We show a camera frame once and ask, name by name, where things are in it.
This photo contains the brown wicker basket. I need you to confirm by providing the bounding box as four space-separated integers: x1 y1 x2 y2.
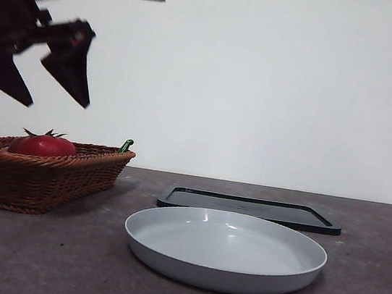
0 130 137 228

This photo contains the red tomato with green stem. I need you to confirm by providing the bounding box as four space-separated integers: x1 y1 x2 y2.
7 122 80 162

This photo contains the pale grey round plate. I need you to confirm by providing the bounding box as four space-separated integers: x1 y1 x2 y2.
116 197 333 294

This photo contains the black rectangular tray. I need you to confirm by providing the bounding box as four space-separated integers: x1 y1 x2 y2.
155 183 345 238

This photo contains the green vegetable stem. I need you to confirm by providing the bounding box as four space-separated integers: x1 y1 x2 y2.
117 137 136 156

